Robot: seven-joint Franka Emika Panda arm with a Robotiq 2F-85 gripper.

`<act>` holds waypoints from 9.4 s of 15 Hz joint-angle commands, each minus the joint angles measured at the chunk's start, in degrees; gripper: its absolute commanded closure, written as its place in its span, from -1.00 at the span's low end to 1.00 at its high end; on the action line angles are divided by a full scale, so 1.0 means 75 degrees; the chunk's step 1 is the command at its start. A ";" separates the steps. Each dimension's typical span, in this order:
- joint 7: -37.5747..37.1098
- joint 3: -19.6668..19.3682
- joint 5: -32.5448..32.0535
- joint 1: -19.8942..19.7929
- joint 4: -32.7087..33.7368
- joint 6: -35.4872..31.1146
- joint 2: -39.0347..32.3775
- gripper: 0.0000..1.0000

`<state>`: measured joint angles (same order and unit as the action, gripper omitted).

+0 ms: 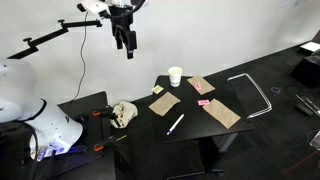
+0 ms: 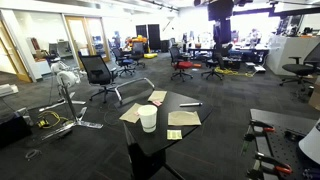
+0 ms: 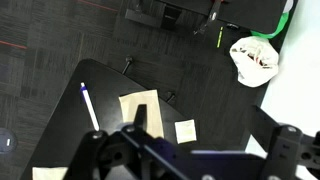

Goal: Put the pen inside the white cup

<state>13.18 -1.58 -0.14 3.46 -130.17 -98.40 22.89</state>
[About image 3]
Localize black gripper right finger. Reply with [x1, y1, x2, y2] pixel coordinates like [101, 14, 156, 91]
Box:
[248, 105, 320, 180]

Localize white pen with blue clip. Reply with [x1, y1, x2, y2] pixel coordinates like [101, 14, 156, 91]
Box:
[80, 82, 101, 132]

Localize white crumpled bag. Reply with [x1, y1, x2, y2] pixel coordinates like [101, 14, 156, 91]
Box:
[229, 35, 280, 89]

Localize black work table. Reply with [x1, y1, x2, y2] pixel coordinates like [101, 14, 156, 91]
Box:
[19, 55, 249, 180]

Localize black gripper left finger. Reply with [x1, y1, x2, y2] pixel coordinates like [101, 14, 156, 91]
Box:
[63, 104, 158, 180]

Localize round floor outlet cover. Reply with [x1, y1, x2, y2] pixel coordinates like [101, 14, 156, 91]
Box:
[0, 127, 18, 155]

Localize green marker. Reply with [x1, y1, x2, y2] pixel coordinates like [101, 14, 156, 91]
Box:
[216, 26, 225, 49]

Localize yellow sticky note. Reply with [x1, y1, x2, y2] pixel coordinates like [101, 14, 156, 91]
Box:
[174, 118, 198, 145]

